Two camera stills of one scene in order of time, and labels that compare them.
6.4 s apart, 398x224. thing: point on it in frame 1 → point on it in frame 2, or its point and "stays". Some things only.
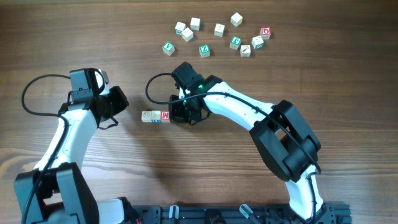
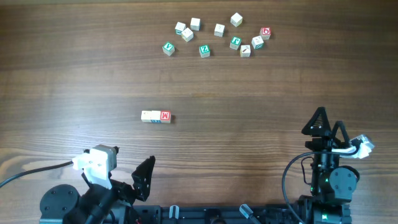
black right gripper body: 184,111 → 327,143
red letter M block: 165,117 stays
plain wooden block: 146,116 stays
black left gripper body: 112,103 → 122,191
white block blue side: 156,116 stays
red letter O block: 265,33 stays
